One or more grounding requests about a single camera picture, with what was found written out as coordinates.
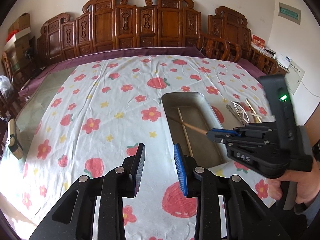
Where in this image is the green wall sign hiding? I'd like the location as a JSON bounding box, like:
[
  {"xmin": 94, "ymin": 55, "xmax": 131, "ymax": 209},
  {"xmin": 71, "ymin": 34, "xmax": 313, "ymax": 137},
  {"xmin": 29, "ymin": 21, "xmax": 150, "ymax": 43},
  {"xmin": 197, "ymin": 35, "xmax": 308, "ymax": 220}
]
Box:
[{"xmin": 278, "ymin": 3, "xmax": 301, "ymax": 25}]

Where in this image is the floral strawberry tablecloth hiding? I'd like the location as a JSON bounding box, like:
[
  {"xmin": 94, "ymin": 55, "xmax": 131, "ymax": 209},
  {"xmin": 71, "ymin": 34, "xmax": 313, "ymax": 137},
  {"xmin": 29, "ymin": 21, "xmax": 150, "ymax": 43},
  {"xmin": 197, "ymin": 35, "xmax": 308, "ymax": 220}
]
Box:
[{"xmin": 1, "ymin": 55, "xmax": 272, "ymax": 239}]

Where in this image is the carved wooden bench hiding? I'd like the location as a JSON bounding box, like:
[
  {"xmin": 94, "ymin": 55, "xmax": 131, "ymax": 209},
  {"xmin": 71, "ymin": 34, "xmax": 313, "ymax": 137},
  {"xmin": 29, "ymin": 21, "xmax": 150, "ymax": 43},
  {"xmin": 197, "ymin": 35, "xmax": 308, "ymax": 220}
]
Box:
[{"xmin": 37, "ymin": 0, "xmax": 251, "ymax": 64}]

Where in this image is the person's right hand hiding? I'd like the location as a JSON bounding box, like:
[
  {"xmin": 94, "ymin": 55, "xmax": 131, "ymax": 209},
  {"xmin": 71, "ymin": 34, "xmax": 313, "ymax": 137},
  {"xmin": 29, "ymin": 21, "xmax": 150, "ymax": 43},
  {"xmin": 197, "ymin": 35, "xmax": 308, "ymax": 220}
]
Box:
[{"xmin": 267, "ymin": 158, "xmax": 319, "ymax": 206}]

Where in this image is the white router box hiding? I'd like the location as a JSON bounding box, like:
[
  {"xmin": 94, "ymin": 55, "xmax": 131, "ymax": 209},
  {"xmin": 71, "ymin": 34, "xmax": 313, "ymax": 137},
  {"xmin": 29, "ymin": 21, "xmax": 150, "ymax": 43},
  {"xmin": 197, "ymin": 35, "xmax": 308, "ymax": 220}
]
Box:
[{"xmin": 277, "ymin": 54, "xmax": 292, "ymax": 69}]

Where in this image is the white electrical panel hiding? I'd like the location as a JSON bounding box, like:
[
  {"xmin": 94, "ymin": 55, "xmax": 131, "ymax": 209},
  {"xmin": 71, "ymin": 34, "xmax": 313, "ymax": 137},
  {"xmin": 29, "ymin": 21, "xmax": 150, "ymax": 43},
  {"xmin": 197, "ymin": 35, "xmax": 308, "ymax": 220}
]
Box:
[{"xmin": 285, "ymin": 61, "xmax": 305, "ymax": 94}]

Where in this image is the light bamboo chopstick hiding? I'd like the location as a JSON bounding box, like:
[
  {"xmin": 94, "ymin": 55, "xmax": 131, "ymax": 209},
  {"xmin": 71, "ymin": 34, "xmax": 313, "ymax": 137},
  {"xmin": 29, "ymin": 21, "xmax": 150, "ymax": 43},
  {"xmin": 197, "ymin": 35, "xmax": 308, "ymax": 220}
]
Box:
[{"xmin": 177, "ymin": 107, "xmax": 194, "ymax": 157}]

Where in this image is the wooden armchair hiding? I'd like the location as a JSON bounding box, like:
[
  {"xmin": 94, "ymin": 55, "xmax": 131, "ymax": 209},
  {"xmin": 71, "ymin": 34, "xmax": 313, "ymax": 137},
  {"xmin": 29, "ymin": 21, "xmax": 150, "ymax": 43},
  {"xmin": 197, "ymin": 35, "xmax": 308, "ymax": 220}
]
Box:
[{"xmin": 197, "ymin": 32, "xmax": 242, "ymax": 63}]

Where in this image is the cardboard box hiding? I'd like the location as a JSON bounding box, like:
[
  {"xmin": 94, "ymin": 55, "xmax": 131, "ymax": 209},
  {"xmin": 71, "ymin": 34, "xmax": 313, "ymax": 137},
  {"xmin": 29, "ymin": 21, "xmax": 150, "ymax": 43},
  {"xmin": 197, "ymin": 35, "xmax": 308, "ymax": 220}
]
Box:
[{"xmin": 8, "ymin": 13, "xmax": 30, "ymax": 35}]

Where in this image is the metal rectangular tray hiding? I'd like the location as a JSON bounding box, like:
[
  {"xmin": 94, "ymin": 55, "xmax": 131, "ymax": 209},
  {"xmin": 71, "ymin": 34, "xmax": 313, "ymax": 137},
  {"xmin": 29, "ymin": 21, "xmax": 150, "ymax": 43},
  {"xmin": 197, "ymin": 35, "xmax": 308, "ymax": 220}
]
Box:
[{"xmin": 161, "ymin": 92, "xmax": 231, "ymax": 170}]

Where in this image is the copper metal chopstick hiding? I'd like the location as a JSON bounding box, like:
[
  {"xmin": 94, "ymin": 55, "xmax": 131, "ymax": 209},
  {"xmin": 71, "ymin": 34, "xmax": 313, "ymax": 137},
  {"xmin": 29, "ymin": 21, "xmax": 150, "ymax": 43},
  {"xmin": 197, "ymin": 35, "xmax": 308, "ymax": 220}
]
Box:
[{"xmin": 168, "ymin": 116, "xmax": 207, "ymax": 135}]

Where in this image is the red greeting card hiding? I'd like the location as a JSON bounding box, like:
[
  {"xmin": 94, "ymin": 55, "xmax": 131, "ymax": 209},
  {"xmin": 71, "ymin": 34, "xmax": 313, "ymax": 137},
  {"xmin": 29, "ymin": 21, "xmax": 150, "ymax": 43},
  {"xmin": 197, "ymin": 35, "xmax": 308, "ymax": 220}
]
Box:
[{"xmin": 251, "ymin": 34, "xmax": 265, "ymax": 51}]

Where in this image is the white plastic spoon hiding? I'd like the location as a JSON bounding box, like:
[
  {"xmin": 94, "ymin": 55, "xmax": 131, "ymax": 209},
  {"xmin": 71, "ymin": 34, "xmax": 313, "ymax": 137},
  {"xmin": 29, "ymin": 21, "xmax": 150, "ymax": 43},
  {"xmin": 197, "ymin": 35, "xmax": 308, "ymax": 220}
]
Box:
[{"xmin": 231, "ymin": 101, "xmax": 250, "ymax": 124}]

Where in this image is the wooden side cabinet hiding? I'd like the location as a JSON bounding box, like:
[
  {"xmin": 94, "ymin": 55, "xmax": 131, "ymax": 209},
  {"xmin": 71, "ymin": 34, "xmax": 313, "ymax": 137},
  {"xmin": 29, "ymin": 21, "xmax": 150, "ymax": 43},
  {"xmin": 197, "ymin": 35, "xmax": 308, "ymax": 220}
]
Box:
[{"xmin": 248, "ymin": 47, "xmax": 289, "ymax": 76}]

